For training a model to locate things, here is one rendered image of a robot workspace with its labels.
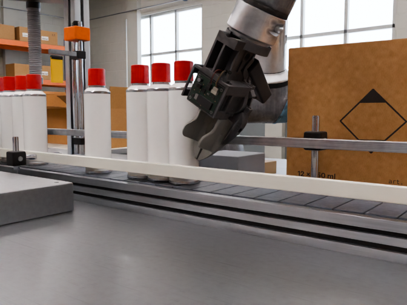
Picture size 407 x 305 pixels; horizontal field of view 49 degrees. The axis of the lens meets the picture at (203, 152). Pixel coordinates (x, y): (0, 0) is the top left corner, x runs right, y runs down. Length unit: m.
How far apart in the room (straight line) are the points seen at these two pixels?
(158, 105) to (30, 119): 0.39
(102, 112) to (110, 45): 8.86
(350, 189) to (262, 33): 0.24
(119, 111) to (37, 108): 1.77
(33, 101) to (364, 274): 0.79
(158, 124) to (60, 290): 0.38
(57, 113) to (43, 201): 2.49
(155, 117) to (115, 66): 8.81
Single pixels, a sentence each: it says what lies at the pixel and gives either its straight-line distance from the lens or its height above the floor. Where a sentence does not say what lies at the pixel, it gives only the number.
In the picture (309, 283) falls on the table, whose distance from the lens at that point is 0.48.
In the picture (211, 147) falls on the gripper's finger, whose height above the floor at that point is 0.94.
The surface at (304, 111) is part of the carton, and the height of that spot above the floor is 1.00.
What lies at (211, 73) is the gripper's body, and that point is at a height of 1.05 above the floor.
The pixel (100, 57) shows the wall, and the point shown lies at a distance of 9.97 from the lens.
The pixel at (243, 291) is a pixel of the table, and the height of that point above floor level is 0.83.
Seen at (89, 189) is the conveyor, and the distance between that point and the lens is 0.86.
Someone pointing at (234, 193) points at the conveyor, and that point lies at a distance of 0.67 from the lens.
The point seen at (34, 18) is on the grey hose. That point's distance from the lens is 1.28.
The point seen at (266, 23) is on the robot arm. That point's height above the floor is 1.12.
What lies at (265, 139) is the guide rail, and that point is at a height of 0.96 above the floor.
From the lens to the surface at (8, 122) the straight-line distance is 1.16.
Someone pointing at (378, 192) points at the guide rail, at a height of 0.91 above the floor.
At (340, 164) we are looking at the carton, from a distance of 0.83.
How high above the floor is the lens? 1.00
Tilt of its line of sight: 5 degrees down
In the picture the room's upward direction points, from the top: straight up
